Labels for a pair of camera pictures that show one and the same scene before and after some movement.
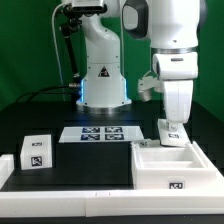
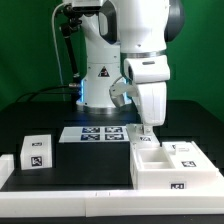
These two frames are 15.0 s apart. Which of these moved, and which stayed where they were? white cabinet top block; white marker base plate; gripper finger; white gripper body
Moved: gripper finger; white gripper body
Stayed: white marker base plate; white cabinet top block
